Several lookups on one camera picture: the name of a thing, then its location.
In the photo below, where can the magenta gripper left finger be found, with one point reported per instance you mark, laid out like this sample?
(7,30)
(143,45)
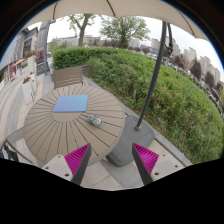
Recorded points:
(72,166)

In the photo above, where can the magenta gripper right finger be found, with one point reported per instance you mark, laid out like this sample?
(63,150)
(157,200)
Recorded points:
(152,166)

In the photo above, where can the blue mouse pad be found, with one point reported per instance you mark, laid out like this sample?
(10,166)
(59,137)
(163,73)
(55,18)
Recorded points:
(71,103)

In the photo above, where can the grey umbrella base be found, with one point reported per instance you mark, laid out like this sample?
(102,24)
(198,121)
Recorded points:
(121,155)

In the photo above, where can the round slatted wooden table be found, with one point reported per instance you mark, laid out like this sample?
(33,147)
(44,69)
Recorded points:
(48,133)

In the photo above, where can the green hedge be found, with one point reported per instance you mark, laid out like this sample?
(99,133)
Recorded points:
(176,107)

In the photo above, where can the grey chair at left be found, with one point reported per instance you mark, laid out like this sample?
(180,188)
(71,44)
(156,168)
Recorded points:
(16,142)

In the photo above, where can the slatted wooden chair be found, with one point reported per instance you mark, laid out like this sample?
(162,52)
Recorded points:
(67,76)

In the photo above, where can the white tall planter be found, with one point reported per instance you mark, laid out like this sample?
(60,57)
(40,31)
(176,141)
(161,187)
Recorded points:
(29,87)

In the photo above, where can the dark umbrella pole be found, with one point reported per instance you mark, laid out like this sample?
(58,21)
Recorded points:
(155,75)

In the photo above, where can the white rear planter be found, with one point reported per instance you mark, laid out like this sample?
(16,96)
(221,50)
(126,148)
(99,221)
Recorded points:
(30,56)

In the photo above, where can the beige patio umbrella canopy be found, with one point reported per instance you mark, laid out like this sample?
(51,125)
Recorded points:
(157,9)

